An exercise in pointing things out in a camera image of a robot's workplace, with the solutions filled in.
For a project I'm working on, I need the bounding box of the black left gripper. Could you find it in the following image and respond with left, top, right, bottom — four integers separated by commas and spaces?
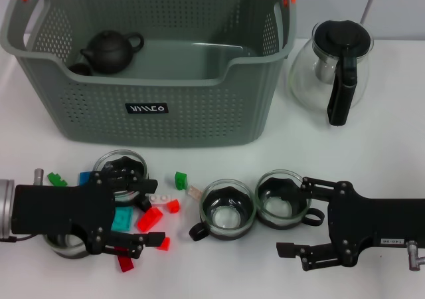
11, 171, 159, 256

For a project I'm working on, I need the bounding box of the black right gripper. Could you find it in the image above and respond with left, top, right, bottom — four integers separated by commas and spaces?
276, 176, 425, 272

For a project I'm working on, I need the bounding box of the blue square toy brick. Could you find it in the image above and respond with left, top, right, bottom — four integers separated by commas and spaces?
78, 171, 96, 186

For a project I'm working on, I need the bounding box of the grey perforated plastic storage bin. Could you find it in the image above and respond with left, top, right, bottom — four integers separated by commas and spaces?
0, 0, 298, 149

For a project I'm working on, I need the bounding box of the red sloped toy brick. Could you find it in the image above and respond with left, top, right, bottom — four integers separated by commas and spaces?
136, 207, 164, 233

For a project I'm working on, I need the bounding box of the white two-stud toy brick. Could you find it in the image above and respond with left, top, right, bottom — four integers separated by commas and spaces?
148, 193, 172, 207

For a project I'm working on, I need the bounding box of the small green toy brick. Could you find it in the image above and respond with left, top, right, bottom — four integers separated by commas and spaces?
175, 171, 189, 191

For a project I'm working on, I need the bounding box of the teal square toy brick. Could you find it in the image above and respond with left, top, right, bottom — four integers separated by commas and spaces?
111, 206, 133, 233

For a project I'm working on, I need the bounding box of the dark red flat toy brick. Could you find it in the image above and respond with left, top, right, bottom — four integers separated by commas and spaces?
116, 255, 135, 273

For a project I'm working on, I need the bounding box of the clear whitish toy brick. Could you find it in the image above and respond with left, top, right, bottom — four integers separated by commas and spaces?
185, 185, 204, 200

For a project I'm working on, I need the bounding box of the green stepped toy brick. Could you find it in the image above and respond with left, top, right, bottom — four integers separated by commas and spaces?
46, 171, 69, 187

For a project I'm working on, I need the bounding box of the black clay teapot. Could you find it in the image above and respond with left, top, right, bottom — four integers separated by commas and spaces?
79, 29, 145, 76

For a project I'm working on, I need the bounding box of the glass coffee pot black lid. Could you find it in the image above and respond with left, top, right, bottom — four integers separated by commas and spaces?
288, 19, 375, 127

